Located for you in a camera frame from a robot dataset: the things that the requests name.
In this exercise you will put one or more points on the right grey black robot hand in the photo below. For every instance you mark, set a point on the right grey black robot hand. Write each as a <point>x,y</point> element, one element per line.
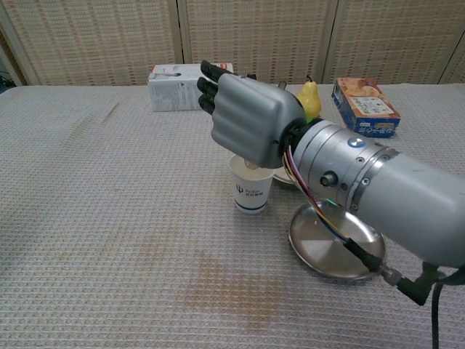
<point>250,116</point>

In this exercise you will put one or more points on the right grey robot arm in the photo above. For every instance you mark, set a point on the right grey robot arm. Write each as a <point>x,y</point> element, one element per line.
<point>399,189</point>

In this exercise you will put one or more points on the steel bowl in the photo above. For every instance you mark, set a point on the steel bowl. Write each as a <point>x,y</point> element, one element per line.
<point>283,179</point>

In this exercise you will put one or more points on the white paper cup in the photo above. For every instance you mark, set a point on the white paper cup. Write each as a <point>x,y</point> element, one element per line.
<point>250,196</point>

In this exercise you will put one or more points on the steel plate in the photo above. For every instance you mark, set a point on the steel plate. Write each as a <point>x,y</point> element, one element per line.
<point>312,251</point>

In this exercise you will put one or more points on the dark brown narrow box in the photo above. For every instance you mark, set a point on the dark brown narrow box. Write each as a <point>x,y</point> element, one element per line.
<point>251,76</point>

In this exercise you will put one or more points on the yellow pear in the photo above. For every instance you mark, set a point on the yellow pear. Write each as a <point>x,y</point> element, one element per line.
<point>312,98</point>

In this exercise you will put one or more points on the woven folding screen panel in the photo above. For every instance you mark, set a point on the woven folding screen panel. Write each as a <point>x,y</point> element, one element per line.
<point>392,36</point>
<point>254,36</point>
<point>458,72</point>
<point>11,62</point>
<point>91,36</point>

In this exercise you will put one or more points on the white carton box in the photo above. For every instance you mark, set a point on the white carton box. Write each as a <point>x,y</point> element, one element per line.
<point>170,94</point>

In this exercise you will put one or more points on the blue snack box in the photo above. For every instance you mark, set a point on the blue snack box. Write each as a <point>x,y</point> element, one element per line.
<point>363,105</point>

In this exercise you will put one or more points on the grey waffle tablecloth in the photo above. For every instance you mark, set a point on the grey waffle tablecloth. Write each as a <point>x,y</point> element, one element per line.
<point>109,218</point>

